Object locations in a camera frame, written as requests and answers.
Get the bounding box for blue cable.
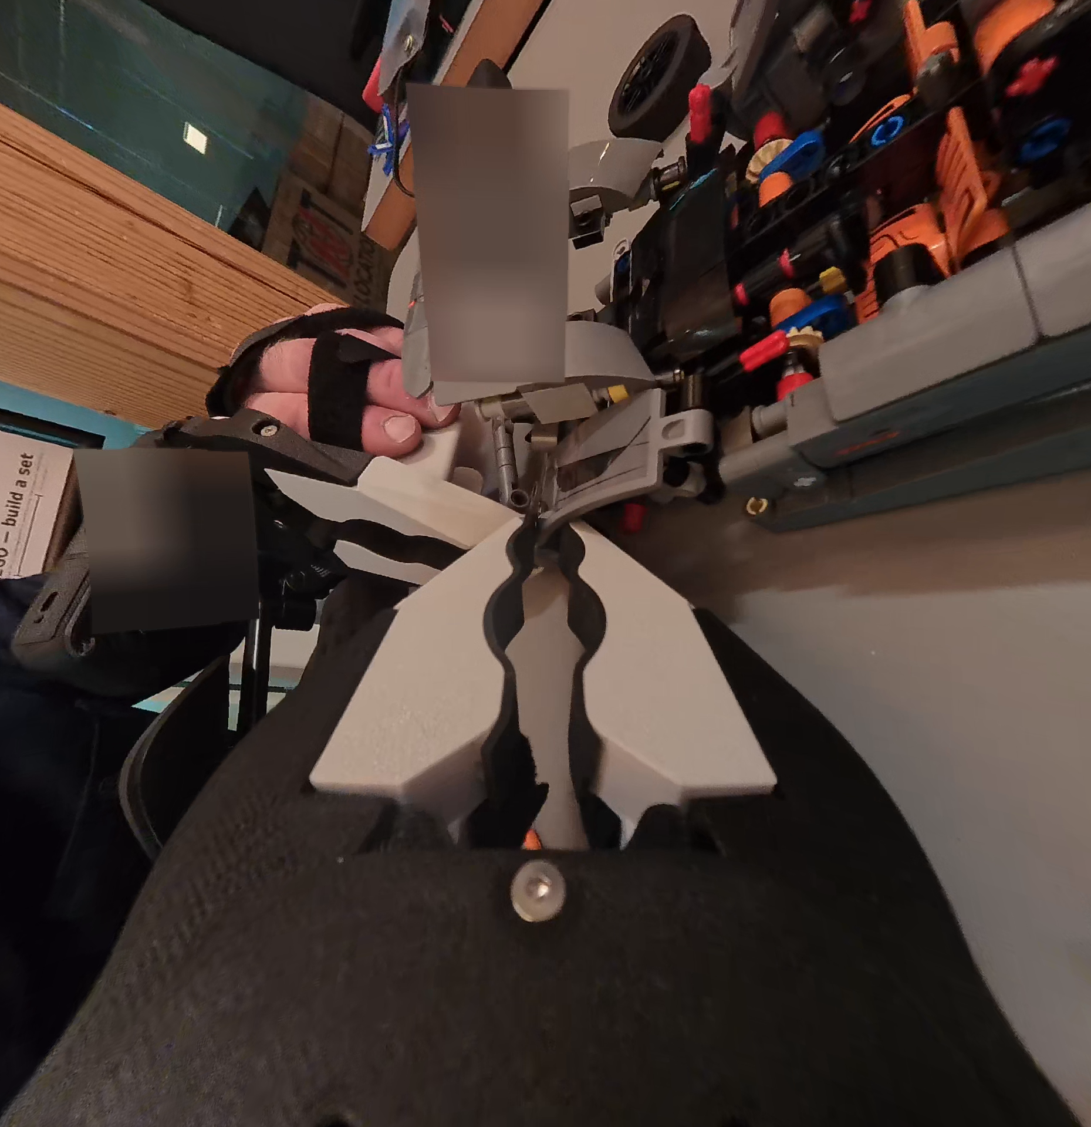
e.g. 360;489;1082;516
365;104;416;195

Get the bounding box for grey lego car model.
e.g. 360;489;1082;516
401;0;1091;565

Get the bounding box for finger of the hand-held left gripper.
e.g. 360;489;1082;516
333;529;476;591
264;428;525;552

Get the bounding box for plywood panel stack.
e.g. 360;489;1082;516
0;93;358;426

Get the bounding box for cardboard boxes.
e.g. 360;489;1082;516
263;98;397;306

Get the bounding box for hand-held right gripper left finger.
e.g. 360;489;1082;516
308;519;529;846

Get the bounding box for black lego tire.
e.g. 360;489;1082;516
610;16;716;142

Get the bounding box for white printed sign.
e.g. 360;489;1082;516
0;428;107;587

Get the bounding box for person's left hand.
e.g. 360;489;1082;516
233;304;465;461

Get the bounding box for black metal rod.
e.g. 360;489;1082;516
242;608;278;733

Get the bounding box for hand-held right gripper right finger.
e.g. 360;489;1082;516
562;520;780;848

